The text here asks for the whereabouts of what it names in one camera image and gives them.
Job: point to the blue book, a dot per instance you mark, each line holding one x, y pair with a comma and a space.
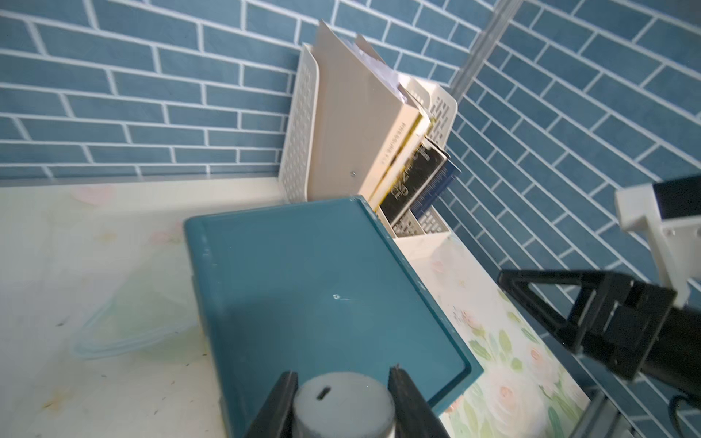
436, 186

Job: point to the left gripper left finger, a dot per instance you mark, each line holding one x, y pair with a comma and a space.
275, 419

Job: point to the yellow book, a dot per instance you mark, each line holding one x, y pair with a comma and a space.
413, 140

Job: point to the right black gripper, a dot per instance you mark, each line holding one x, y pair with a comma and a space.
628, 326

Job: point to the black book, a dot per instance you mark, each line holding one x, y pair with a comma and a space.
421, 169

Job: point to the white file organizer rack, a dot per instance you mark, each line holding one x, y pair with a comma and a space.
417, 237

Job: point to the white papers bundle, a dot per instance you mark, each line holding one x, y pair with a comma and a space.
363, 50

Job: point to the white plug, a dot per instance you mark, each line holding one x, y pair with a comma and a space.
343, 404

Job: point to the beige folder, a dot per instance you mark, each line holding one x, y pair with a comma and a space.
360, 125

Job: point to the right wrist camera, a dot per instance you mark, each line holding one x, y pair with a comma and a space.
668, 213

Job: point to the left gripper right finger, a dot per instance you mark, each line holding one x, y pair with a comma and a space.
414, 417

